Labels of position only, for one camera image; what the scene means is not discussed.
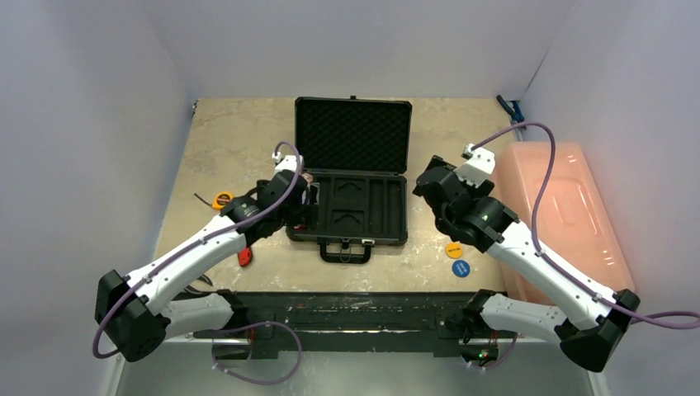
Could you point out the blue handled pliers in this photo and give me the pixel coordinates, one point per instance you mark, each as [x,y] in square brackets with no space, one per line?
[512,108]

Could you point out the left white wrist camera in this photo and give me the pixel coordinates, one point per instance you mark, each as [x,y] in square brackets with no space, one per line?
[289,162]

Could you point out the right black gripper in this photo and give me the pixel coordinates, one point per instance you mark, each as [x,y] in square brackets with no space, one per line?
[433,178]

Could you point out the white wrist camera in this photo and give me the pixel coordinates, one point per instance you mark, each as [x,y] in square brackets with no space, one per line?
[478,166]
[289,162]

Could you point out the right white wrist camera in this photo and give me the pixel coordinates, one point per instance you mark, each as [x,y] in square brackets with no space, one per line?
[478,166]

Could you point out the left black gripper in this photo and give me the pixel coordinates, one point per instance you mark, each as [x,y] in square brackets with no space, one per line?
[305,214]

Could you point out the yellow dealer button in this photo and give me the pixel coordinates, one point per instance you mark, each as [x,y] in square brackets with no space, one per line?
[454,250]

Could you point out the black poker set case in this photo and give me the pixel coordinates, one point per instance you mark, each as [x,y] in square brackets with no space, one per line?
[356,151]

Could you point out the pink translucent plastic bin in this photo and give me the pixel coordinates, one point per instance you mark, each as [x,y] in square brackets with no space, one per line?
[571,218]

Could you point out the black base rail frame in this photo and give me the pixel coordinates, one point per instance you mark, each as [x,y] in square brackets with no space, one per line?
[266,324]

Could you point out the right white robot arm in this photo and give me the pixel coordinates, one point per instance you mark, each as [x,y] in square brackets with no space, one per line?
[586,319]

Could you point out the red black folding knife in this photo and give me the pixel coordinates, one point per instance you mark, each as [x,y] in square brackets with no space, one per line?
[245,257]

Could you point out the yellow tape measure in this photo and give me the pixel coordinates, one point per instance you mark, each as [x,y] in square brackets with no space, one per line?
[221,200]

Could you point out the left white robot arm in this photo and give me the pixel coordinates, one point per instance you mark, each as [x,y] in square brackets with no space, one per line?
[135,313]

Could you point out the blue dealer button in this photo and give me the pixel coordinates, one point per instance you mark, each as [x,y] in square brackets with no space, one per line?
[461,268]

